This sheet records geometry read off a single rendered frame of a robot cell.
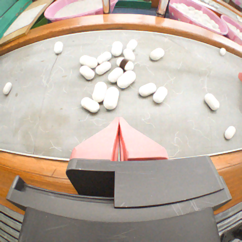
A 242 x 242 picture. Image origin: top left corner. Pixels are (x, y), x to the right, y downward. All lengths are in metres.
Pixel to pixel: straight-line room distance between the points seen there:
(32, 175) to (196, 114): 0.30
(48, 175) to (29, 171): 0.04
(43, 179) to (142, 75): 0.25
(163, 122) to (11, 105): 0.32
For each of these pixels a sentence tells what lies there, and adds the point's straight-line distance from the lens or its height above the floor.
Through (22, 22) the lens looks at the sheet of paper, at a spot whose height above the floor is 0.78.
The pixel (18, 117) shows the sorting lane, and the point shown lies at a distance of 0.29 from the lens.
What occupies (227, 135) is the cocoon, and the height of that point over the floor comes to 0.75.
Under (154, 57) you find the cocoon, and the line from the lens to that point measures 0.26.
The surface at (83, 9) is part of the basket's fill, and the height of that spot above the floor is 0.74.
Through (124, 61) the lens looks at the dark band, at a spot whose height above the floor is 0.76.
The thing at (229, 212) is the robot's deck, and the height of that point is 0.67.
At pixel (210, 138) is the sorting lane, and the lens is 0.26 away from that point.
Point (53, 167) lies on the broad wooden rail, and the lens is 0.21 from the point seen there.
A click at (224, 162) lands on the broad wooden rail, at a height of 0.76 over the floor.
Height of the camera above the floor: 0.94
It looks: 76 degrees down
